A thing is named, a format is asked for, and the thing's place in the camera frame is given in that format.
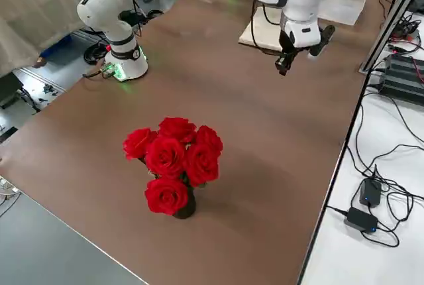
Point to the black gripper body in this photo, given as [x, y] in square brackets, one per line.
[285, 43]

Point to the cream tablecloth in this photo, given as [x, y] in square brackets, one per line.
[245, 38]

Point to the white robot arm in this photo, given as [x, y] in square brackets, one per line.
[112, 30]

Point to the clear plastic box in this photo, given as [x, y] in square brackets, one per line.
[348, 0]

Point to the red rose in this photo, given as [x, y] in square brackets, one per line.
[208, 139]
[165, 157]
[165, 197]
[175, 129]
[202, 165]
[137, 142]

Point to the black power supply brick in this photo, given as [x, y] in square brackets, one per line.
[401, 86]
[405, 63]

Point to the black power adapter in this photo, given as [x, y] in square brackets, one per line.
[370, 193]
[361, 220]

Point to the black vase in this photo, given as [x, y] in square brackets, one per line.
[187, 210]

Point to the blue plastic bin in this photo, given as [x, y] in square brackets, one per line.
[54, 46]

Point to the beige curtain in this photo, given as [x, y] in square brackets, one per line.
[33, 16]

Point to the aluminium frame post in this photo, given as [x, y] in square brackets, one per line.
[384, 26]

